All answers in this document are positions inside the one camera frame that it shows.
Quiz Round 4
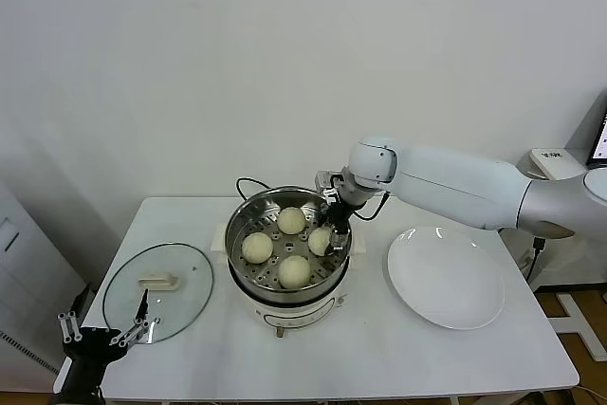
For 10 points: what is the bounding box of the white steamed baozi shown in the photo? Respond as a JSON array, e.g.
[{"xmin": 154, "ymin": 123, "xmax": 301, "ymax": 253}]
[
  {"xmin": 276, "ymin": 207, "xmax": 307, "ymax": 236},
  {"xmin": 277, "ymin": 255, "xmax": 313, "ymax": 290},
  {"xmin": 307, "ymin": 227, "xmax": 333, "ymax": 257},
  {"xmin": 241, "ymin": 232, "xmax": 275, "ymax": 266}
]

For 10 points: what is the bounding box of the white round plate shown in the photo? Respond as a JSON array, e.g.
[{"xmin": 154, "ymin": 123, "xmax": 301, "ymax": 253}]
[{"xmin": 386, "ymin": 226, "xmax": 506, "ymax": 330}]

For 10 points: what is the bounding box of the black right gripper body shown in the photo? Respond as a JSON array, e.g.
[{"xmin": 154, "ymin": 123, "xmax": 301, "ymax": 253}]
[{"xmin": 324, "ymin": 201, "xmax": 355, "ymax": 236}]

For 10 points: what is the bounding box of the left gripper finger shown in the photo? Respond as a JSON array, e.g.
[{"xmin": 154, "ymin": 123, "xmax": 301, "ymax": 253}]
[
  {"xmin": 109, "ymin": 287, "xmax": 160, "ymax": 347},
  {"xmin": 57, "ymin": 284, "xmax": 93, "ymax": 342}
]

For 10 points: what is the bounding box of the black laptop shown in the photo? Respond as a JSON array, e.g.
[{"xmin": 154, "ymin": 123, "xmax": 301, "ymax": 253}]
[{"xmin": 586, "ymin": 112, "xmax": 607, "ymax": 170}]

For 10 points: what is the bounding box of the black adapter cable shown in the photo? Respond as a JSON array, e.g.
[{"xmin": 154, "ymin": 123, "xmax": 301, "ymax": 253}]
[{"xmin": 531, "ymin": 235, "xmax": 546, "ymax": 278}]

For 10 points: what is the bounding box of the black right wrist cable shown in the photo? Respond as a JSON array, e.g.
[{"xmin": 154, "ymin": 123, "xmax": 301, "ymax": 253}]
[{"xmin": 353, "ymin": 191, "xmax": 392, "ymax": 223}]

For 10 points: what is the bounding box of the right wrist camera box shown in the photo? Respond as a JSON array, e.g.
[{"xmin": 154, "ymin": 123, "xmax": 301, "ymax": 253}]
[{"xmin": 313, "ymin": 169, "xmax": 345, "ymax": 198}]

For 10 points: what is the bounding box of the white side table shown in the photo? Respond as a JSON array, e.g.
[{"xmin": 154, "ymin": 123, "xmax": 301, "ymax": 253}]
[{"xmin": 528, "ymin": 147, "xmax": 607, "ymax": 364}]

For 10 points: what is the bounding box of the stainless steel steamer basket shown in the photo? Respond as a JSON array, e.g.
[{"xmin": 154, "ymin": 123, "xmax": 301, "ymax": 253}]
[{"xmin": 223, "ymin": 186, "xmax": 353, "ymax": 300}]

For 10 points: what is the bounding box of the white appliance with green label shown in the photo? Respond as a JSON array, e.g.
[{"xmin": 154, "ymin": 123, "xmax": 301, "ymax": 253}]
[{"xmin": 0, "ymin": 179, "xmax": 96, "ymax": 377}]

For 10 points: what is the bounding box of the glass lid with cream handle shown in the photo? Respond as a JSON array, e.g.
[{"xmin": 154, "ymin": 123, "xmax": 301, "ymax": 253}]
[{"xmin": 101, "ymin": 243, "xmax": 214, "ymax": 343}]

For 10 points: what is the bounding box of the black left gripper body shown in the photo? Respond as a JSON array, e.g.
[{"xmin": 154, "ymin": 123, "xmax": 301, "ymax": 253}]
[{"xmin": 63, "ymin": 326, "xmax": 133, "ymax": 363}]

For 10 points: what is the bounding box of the black cooker power cable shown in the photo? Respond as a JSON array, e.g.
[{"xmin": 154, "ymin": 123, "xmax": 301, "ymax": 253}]
[{"xmin": 235, "ymin": 177, "xmax": 277, "ymax": 203}]

